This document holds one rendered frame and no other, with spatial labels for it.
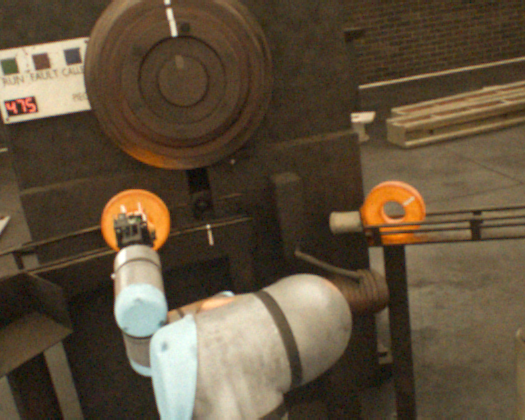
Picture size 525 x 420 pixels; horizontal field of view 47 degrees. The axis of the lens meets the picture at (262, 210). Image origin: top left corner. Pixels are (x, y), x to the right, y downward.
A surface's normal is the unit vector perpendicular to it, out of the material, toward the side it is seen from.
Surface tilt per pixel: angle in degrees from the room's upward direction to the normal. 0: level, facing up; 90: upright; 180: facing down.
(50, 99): 90
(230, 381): 64
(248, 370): 71
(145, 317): 101
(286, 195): 90
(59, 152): 90
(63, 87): 90
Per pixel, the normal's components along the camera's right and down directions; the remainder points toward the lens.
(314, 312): 0.51, -0.57
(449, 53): 0.18, 0.30
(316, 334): 0.59, -0.18
